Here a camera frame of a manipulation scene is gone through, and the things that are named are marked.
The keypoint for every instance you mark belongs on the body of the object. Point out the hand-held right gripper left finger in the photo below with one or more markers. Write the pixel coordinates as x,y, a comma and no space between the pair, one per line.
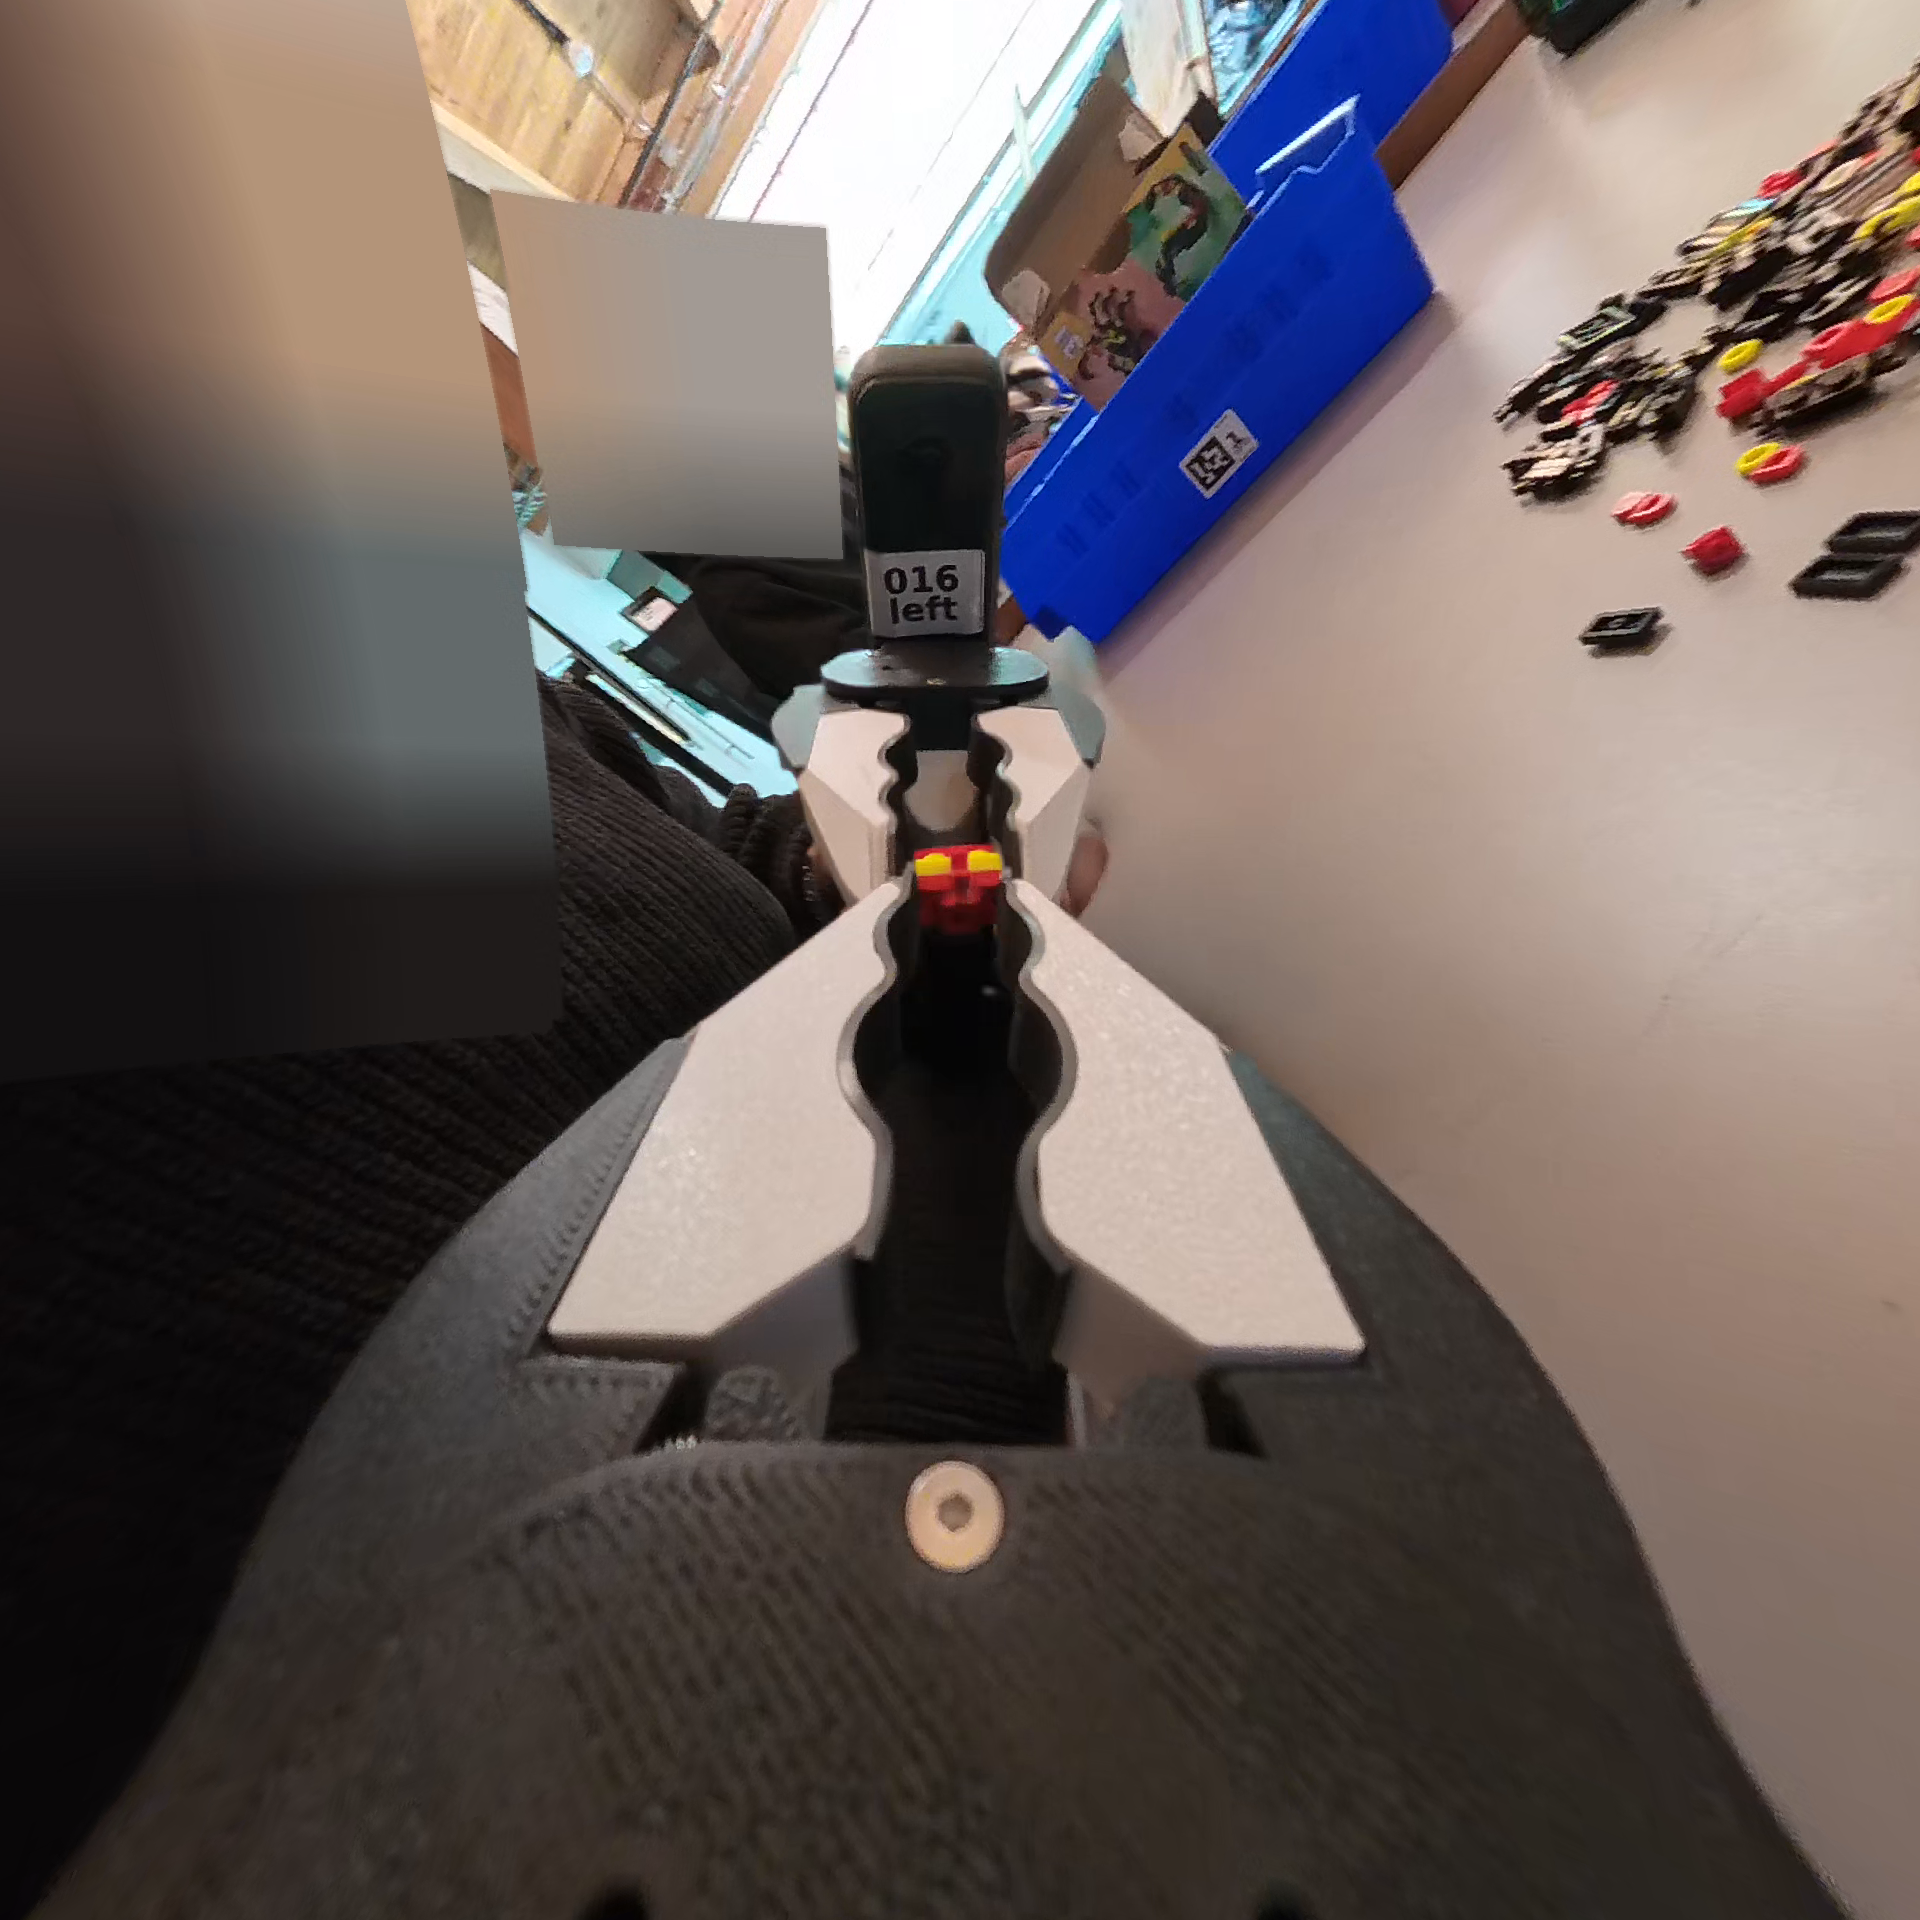
705,1200

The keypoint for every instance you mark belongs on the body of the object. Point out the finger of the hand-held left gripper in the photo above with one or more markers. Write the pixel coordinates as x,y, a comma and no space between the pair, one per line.
1042,795
849,795

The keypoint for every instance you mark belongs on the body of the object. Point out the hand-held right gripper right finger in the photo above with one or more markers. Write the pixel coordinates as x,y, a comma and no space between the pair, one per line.
1201,1200

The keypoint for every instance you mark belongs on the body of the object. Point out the yellow red lego car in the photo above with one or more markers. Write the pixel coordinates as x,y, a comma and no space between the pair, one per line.
955,891

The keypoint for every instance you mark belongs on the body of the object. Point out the pile of lego pieces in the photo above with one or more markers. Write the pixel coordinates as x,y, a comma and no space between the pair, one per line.
1724,329

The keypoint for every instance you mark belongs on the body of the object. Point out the person's left forearm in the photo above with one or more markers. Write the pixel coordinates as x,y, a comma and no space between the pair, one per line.
764,854

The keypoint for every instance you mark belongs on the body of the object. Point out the cardboard lego box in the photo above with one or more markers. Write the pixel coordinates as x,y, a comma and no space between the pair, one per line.
1095,224

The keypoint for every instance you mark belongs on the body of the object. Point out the black flat lego tile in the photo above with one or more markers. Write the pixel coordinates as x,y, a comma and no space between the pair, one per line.
1623,627
1881,531
1847,578

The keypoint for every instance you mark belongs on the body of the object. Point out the person's left hand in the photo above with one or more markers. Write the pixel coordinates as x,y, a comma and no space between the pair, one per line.
1089,868

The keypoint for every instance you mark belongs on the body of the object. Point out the blue bin with white tag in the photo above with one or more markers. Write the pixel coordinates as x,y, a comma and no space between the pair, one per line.
1275,345

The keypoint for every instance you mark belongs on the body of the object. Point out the person's black sweater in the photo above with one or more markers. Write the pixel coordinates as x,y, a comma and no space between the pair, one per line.
299,1275

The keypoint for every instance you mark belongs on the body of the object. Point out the blue plastic bin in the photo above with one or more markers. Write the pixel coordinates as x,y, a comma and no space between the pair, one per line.
1348,60

